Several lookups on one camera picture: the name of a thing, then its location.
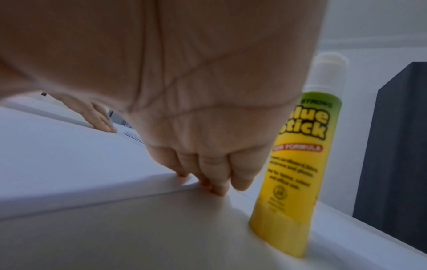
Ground person's right hand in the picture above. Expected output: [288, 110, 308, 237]
[0, 0, 329, 197]

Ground person's left hand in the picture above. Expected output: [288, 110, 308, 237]
[48, 92, 119, 134]

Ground yellow glue stick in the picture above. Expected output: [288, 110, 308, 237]
[249, 51, 350, 259]

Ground white paper stack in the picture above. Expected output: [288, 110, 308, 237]
[237, 189, 427, 270]

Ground black wardrobe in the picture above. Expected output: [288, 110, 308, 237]
[351, 61, 427, 254]

